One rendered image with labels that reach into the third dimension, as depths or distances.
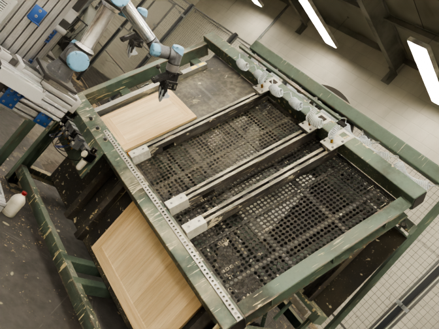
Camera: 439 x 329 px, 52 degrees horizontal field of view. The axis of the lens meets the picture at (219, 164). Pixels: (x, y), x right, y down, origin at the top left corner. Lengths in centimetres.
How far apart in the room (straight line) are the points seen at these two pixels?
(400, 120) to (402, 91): 56
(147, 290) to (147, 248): 26
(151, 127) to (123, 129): 19
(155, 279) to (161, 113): 119
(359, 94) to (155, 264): 639
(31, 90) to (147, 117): 94
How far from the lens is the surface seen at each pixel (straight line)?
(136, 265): 287
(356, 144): 282
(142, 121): 322
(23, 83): 260
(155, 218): 256
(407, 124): 795
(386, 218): 255
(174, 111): 325
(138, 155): 290
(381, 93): 840
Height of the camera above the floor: 156
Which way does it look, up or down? 6 degrees down
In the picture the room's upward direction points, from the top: 42 degrees clockwise
